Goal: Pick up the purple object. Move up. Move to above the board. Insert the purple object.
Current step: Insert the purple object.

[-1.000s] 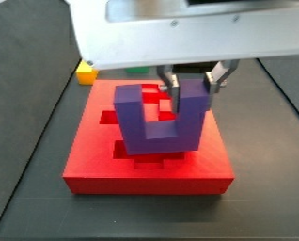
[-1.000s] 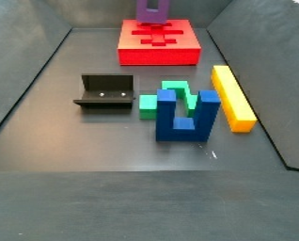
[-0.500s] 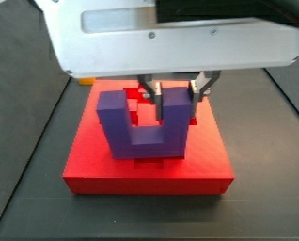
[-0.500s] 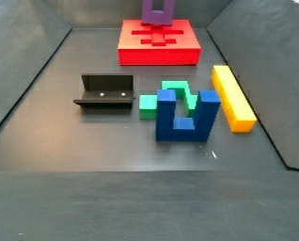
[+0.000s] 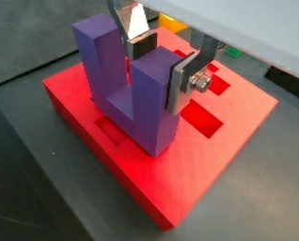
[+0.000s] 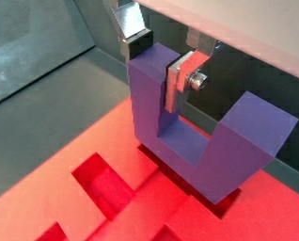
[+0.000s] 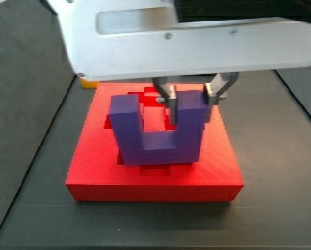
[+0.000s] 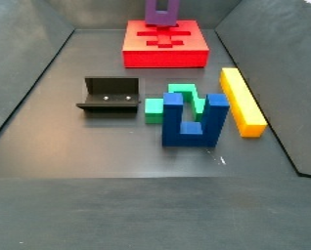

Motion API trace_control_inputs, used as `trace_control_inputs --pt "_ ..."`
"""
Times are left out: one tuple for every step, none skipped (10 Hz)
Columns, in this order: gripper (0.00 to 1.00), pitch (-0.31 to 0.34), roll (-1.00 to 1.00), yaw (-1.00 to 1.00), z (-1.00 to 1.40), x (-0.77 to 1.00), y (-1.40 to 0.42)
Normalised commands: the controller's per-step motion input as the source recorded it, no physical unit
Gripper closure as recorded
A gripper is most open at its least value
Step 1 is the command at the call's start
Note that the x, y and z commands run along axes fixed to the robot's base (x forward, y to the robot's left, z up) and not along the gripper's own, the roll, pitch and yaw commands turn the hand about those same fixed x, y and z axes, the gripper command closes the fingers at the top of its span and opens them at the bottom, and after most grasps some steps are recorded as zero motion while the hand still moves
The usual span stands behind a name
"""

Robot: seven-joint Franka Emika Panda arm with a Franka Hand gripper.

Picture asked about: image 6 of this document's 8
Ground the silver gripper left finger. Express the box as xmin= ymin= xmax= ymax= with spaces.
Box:
xmin=102 ymin=0 xmax=153 ymax=60

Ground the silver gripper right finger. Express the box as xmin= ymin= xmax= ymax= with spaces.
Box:
xmin=164 ymin=28 xmax=220 ymax=113

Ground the purple U-shaped block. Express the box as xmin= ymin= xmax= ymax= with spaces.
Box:
xmin=128 ymin=43 xmax=297 ymax=203

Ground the red slotted board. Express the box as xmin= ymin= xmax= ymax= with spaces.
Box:
xmin=0 ymin=102 xmax=299 ymax=241

